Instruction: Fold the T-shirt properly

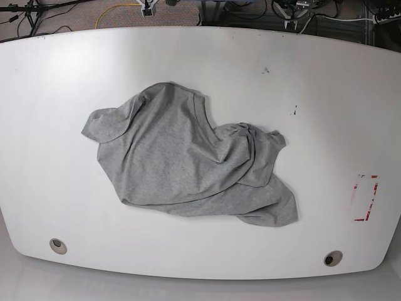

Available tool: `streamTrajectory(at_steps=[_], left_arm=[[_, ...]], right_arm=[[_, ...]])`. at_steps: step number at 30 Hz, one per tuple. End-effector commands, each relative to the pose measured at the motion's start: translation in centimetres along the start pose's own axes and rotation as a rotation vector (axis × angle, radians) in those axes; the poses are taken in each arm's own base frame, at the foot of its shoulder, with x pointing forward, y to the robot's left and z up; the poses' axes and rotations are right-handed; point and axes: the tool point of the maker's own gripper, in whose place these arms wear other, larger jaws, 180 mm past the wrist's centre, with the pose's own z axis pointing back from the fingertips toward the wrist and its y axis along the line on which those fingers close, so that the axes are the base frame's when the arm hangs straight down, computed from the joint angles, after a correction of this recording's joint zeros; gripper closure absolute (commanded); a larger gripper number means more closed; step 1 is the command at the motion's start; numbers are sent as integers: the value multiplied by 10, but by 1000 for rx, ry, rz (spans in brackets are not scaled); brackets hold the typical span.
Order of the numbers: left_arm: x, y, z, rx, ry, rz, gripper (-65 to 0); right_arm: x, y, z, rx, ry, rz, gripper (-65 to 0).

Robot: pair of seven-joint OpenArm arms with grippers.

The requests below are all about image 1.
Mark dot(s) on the table cable grommet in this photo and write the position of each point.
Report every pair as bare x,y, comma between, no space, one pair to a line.
333,258
58,246

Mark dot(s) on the grey T-shirt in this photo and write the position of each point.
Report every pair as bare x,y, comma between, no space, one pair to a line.
160,152

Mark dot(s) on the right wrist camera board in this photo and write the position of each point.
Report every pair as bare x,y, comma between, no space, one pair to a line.
148,12

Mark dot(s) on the grey metal frame post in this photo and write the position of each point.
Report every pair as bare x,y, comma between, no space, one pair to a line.
369,26

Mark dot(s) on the black tripod stand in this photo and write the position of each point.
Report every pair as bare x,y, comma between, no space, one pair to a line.
33,11

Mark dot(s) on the red tape rectangle marking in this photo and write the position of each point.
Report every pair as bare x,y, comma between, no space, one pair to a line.
364,192

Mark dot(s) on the left table cable grommet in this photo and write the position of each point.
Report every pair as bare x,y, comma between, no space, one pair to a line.
58,246

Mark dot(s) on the right table cable grommet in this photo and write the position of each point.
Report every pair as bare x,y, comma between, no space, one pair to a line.
333,258

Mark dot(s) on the white power strip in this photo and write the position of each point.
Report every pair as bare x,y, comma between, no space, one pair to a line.
386,15

